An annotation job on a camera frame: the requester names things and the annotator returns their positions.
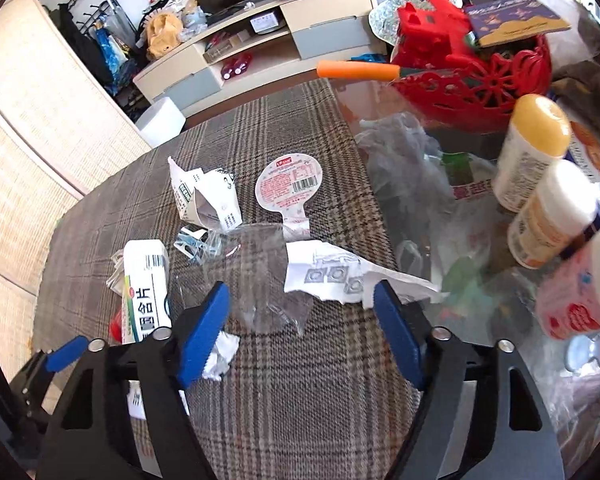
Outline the white green medicine box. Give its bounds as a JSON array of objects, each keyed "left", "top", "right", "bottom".
[{"left": 107, "top": 237, "right": 174, "bottom": 421}]

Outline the clear plastic wrapper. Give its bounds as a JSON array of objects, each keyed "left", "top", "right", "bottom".
[{"left": 170, "top": 223, "right": 313, "bottom": 335}]

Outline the torn white medicine box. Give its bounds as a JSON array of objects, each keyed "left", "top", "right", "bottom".
[{"left": 168, "top": 157, "right": 242, "bottom": 232}]

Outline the white paper wrapper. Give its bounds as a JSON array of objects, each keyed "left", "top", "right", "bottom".
[{"left": 284, "top": 240, "right": 445, "bottom": 309}]

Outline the round pink jelly lid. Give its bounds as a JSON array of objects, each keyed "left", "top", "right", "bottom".
[{"left": 254, "top": 153, "right": 323, "bottom": 242}]

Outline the blue white torn wrapper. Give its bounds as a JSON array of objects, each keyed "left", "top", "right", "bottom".
[{"left": 173, "top": 226, "right": 222, "bottom": 266}]

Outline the crumpled white tissue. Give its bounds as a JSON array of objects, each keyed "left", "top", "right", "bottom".
[{"left": 201, "top": 330, "right": 240, "bottom": 382}]

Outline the pink blue hairbrush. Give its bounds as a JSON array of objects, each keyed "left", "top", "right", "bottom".
[{"left": 565, "top": 332, "right": 600, "bottom": 372}]

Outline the pink label white bottle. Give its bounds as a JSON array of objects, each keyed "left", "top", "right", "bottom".
[{"left": 535, "top": 231, "right": 600, "bottom": 340}]

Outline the grey plaid table cloth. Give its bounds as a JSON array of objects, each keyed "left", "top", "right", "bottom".
[{"left": 33, "top": 79, "right": 419, "bottom": 479}]

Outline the clear plastic bag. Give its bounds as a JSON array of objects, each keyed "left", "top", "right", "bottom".
[{"left": 354, "top": 112, "right": 496, "bottom": 290}]

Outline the beige woven screen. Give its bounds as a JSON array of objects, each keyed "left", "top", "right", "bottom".
[{"left": 0, "top": 0, "right": 149, "bottom": 378}]

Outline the white cap orange bottle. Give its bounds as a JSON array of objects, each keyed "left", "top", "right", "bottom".
[{"left": 507, "top": 159, "right": 597, "bottom": 269}]

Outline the white stool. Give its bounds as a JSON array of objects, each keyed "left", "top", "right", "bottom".
[{"left": 135, "top": 96, "right": 186, "bottom": 148}]

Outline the blue cookie tin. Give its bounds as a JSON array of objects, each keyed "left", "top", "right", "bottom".
[{"left": 568, "top": 119, "right": 600, "bottom": 204}]

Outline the yellow cap white bottle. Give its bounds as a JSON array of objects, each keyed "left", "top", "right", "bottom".
[{"left": 492, "top": 93, "right": 571, "bottom": 212}]

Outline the red plastic basket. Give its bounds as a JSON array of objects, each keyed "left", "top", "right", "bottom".
[{"left": 392, "top": 0, "right": 552, "bottom": 133}]

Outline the cream grey TV cabinet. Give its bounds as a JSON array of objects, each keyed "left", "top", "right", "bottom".
[{"left": 133, "top": 0, "right": 386, "bottom": 117}]

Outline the dark gift box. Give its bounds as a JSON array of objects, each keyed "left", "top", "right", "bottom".
[{"left": 463, "top": 0, "right": 570, "bottom": 48}]

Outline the orange handled knife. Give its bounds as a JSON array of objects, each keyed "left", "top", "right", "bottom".
[{"left": 316, "top": 60, "right": 422, "bottom": 82}]

